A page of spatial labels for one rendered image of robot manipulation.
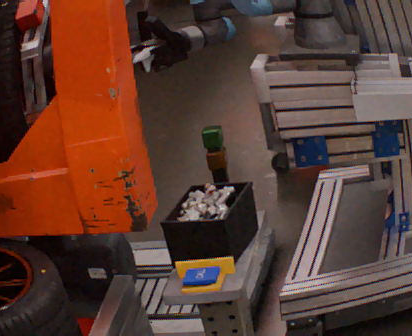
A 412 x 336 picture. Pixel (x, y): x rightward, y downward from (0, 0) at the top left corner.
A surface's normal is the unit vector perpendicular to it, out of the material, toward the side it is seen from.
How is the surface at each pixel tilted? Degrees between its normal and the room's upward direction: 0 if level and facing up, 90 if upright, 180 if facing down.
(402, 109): 90
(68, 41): 90
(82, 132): 90
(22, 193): 90
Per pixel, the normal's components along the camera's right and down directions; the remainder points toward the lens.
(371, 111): -0.19, 0.36
